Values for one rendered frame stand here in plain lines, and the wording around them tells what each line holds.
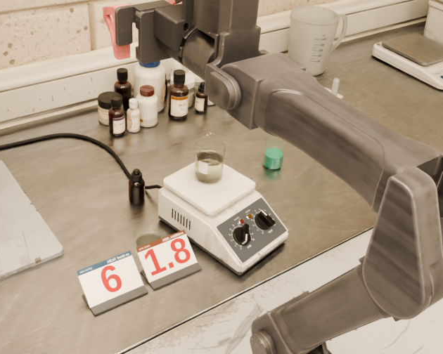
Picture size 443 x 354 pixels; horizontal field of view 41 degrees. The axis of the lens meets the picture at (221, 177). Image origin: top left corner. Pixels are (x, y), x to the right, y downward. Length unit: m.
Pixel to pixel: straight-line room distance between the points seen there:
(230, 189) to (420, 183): 0.57
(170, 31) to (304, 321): 0.36
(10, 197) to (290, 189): 0.52
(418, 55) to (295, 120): 1.20
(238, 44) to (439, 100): 1.05
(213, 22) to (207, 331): 0.46
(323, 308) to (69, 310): 0.43
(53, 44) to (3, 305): 0.62
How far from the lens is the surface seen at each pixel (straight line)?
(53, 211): 1.10
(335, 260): 1.04
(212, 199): 0.98
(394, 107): 1.54
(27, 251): 1.01
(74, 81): 1.35
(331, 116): 0.54
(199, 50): 0.67
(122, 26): 0.73
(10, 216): 1.08
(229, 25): 0.63
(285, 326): 0.70
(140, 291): 0.94
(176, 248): 0.97
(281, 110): 0.57
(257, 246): 0.98
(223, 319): 0.91
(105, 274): 0.93
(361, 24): 1.89
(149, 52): 0.74
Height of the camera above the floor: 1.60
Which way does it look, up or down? 36 degrees down
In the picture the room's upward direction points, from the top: 6 degrees clockwise
